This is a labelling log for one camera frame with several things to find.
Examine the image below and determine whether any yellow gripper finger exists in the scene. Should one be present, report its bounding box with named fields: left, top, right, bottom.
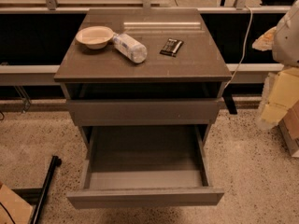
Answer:
left=252, top=27, right=277, bottom=51

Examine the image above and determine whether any clear plastic water bottle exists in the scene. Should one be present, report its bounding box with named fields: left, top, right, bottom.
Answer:
left=112, top=34, right=148, bottom=63

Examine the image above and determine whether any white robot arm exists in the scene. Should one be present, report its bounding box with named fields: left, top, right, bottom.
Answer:
left=252, top=1, right=299, bottom=67

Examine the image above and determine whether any grey drawer cabinet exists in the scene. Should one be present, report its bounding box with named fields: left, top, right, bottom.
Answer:
left=54, top=8, right=231, bottom=209

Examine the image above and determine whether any open middle drawer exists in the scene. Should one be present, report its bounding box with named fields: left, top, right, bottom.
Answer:
left=67, top=125, right=224, bottom=209

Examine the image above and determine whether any closed top drawer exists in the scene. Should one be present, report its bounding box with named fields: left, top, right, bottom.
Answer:
left=66, top=100, right=220, bottom=126

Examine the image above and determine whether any cardboard box right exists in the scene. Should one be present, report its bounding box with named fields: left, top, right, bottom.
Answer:
left=279, top=101, right=299, bottom=158

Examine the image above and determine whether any cardboard box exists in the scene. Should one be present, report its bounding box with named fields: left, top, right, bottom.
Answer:
left=279, top=101, right=299, bottom=158
left=0, top=184, right=33, bottom=224

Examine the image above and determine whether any black snack packet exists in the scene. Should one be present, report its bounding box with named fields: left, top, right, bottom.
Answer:
left=160, top=38, right=184, bottom=57

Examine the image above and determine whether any white bowl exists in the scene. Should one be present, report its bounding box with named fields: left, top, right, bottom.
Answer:
left=75, top=26, right=114, bottom=49

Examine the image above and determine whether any cardboard box left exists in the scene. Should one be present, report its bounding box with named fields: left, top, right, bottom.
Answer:
left=0, top=184, right=33, bottom=224

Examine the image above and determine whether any white cable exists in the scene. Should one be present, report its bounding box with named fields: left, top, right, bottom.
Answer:
left=223, top=6, right=254, bottom=90

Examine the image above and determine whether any grey horizontal rail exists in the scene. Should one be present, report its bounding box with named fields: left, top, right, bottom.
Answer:
left=0, top=63, right=283, bottom=86

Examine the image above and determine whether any black metal frame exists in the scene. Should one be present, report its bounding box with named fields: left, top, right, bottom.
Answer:
left=14, top=156, right=62, bottom=224

